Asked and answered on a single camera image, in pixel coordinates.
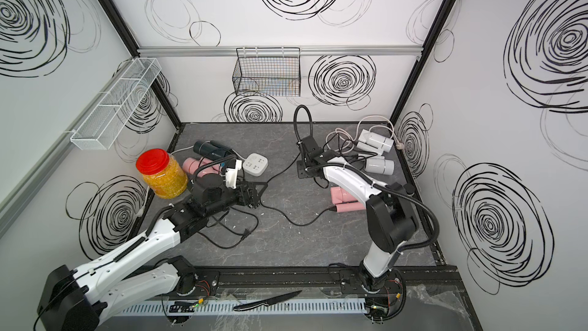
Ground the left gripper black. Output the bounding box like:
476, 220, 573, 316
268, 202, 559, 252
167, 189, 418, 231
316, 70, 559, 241
206, 179, 268, 220

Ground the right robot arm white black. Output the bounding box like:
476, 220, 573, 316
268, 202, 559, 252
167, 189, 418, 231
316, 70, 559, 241
297, 136, 440, 293

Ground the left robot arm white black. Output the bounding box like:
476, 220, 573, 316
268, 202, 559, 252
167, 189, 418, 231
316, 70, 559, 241
36, 173, 267, 330

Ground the dark green hair dryer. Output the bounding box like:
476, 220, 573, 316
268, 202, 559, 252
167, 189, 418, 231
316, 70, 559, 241
193, 140, 235, 161

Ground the jar with red lid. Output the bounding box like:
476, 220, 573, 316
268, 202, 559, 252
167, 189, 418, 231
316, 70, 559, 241
136, 149, 188, 199

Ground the white square power strip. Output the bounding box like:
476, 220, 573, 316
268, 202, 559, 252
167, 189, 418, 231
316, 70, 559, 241
242, 153, 269, 177

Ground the white hair dryer back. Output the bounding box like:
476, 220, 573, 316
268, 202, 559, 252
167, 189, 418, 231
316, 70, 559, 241
356, 130, 394, 156

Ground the white hair dryer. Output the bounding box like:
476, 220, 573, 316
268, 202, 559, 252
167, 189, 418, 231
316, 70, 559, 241
364, 156, 395, 176
356, 130, 394, 156

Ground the white hair dryer middle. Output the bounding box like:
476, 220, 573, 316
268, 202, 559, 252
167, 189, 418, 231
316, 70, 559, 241
364, 156, 395, 176

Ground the black kitchen knife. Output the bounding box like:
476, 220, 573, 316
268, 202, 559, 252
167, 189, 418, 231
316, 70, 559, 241
233, 291, 302, 312

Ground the white vent strip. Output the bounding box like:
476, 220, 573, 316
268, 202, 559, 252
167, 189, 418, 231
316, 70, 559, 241
114, 297, 368, 317

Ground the beige power strip cord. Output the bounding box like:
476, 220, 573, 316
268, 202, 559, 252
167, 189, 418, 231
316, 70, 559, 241
325, 115, 405, 153

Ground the black wire basket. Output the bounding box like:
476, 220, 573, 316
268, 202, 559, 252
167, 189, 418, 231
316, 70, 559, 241
231, 47, 302, 97

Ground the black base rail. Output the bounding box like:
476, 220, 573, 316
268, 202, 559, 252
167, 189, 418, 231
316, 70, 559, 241
191, 264, 465, 297

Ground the white wire shelf basket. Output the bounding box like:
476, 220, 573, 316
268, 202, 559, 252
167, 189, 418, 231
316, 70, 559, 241
70, 58, 161, 150

